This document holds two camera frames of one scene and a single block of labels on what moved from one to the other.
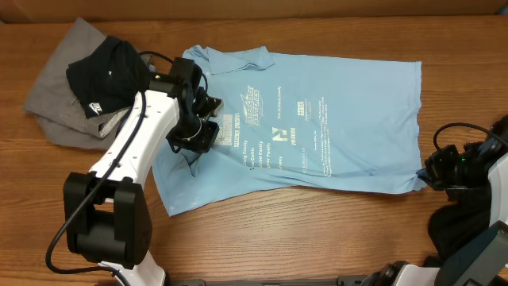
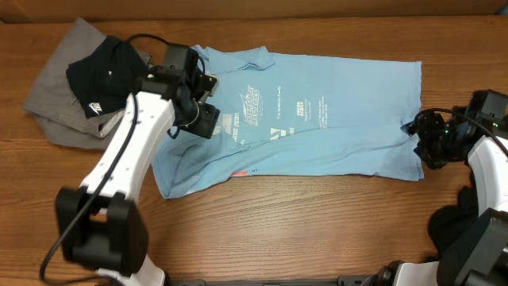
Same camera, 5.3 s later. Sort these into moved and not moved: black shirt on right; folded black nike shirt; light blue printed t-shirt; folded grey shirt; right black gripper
Moved: light blue printed t-shirt; right black gripper
Not moved: folded black nike shirt; folded grey shirt; black shirt on right
